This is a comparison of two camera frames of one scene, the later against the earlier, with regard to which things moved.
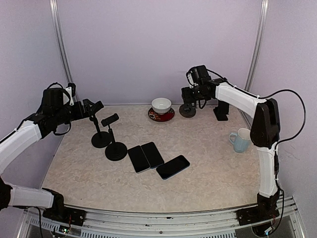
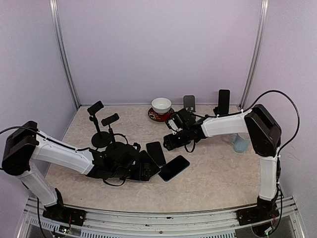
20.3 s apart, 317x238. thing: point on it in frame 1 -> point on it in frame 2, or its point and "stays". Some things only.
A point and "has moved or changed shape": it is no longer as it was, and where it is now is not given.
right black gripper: [186, 95] -> [171, 143]
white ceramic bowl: [161, 105] stays
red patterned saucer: [161, 118] stays
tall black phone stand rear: [100, 139] stays
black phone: [152, 154] has moved or changed shape
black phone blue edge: [172, 166] stays
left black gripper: [87, 111] -> [146, 175]
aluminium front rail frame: [104, 223] stays
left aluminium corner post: [54, 10] stays
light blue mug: [241, 140] stays
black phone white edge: [138, 159] has moved or changed shape
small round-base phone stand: [187, 110] stays
